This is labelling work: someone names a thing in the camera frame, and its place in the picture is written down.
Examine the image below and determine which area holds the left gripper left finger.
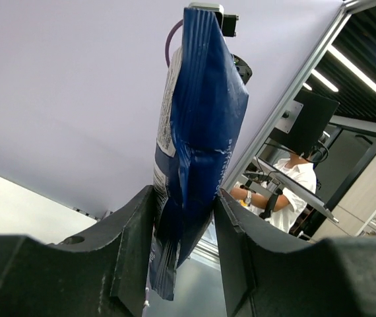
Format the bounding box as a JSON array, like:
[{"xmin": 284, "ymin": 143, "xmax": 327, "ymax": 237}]
[{"xmin": 0, "ymin": 186, "xmax": 156, "ymax": 316}]

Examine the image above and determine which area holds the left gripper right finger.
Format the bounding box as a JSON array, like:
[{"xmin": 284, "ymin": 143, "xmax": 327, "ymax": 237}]
[{"xmin": 214, "ymin": 192, "xmax": 376, "ymax": 317}]

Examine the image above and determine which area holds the blue Burts chilli bag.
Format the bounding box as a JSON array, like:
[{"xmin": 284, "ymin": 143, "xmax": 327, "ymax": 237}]
[{"xmin": 149, "ymin": 7, "xmax": 249, "ymax": 300}]

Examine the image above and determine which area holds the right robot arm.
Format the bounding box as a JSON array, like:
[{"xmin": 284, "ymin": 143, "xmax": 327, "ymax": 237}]
[{"xmin": 232, "ymin": 54, "xmax": 253, "ymax": 85}]

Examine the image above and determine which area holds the person in white shirt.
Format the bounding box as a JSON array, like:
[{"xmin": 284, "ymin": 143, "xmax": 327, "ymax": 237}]
[{"xmin": 230, "ymin": 153, "xmax": 317, "ymax": 233}]

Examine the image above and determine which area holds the black monitor on mount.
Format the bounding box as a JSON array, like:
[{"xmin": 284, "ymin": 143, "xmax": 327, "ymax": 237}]
[{"xmin": 270, "ymin": 90, "xmax": 339, "ymax": 157}]

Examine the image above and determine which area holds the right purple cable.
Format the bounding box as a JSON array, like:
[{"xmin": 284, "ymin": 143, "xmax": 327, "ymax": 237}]
[{"xmin": 164, "ymin": 18, "xmax": 185, "ymax": 67}]

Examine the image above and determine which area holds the right aluminium frame post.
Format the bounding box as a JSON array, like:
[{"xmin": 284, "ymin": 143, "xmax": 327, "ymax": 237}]
[{"xmin": 222, "ymin": 1, "xmax": 350, "ymax": 190}]

